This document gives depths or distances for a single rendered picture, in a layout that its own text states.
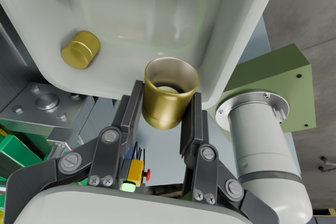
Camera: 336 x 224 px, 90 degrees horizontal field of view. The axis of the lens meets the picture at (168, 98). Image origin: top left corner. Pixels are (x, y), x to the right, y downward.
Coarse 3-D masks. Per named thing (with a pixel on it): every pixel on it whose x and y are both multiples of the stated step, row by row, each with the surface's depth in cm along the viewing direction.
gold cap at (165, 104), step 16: (160, 64) 12; (176, 64) 12; (144, 80) 10; (160, 80) 13; (176, 80) 13; (192, 80) 12; (144, 96) 12; (160, 96) 10; (176, 96) 10; (144, 112) 12; (160, 112) 11; (176, 112) 11; (160, 128) 13
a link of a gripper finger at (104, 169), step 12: (108, 132) 9; (120, 132) 9; (96, 144) 9; (108, 144) 9; (120, 144) 9; (96, 156) 8; (108, 156) 8; (96, 168) 8; (108, 168) 8; (120, 168) 11; (96, 180) 8; (108, 180) 8
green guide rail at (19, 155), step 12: (0, 144) 23; (12, 144) 24; (24, 144) 26; (0, 156) 23; (12, 156) 24; (24, 156) 27; (36, 156) 29; (0, 168) 23; (12, 168) 25; (0, 204) 24
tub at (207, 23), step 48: (0, 0) 15; (48, 0) 18; (96, 0) 21; (144, 0) 20; (192, 0) 19; (240, 0) 15; (48, 48) 20; (144, 48) 25; (192, 48) 24; (240, 48) 16
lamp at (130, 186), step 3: (123, 183) 56; (126, 183) 56; (129, 183) 56; (132, 183) 56; (135, 183) 57; (123, 186) 56; (126, 186) 55; (129, 186) 55; (132, 186) 56; (123, 189) 55; (126, 189) 55; (129, 189) 55; (132, 189) 56
